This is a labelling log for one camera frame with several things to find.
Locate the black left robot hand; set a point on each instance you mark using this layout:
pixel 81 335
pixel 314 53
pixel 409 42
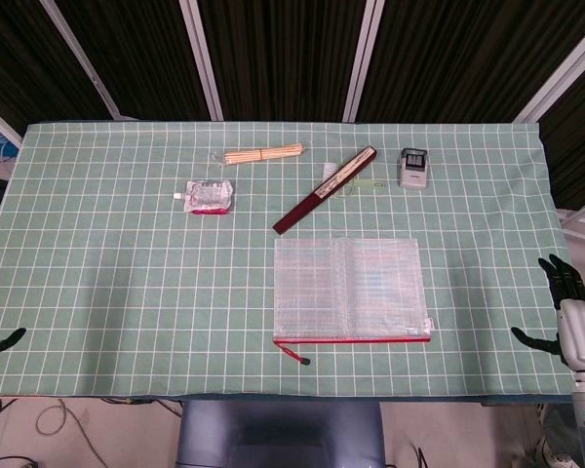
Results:
pixel 5 339

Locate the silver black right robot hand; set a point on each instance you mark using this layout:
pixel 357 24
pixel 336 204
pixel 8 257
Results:
pixel 580 331

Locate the white mesh zipper pouch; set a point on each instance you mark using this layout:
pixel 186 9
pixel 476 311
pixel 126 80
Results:
pixel 351 292

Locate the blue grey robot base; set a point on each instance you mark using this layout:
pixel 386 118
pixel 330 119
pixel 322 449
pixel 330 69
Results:
pixel 273 434

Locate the grey stamp device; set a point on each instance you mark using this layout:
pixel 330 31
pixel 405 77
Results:
pixel 412 175

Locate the dark red folded fan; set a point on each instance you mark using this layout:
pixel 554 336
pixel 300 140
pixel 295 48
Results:
pixel 322 190

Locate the green white grid tablecloth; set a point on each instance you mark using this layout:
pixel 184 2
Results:
pixel 127 292

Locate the silver red spout pouch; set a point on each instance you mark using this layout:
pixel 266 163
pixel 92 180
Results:
pixel 207 195

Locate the pale green plastic clip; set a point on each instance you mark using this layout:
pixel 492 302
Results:
pixel 370 184

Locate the small white paper tag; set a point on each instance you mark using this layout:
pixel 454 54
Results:
pixel 329 170

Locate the bundle of wooden sticks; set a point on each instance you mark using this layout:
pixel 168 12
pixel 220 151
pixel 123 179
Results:
pixel 263 154

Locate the black pleated curtain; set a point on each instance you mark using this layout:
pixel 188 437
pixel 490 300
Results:
pixel 292 49

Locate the white aluminium frame post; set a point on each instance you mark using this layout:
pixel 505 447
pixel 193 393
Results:
pixel 560 73
pixel 361 58
pixel 85 63
pixel 202 58

